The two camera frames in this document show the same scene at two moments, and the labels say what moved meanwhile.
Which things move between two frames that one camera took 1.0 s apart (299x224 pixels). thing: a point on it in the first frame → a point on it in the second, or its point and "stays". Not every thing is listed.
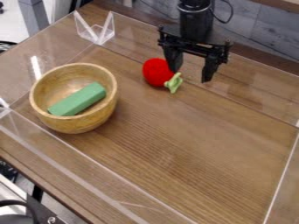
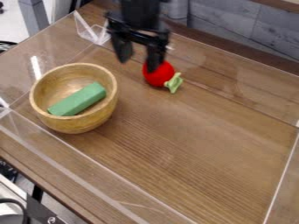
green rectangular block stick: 79,101 stays
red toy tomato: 159,74 stays
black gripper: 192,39 → 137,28
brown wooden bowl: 57,81 stays
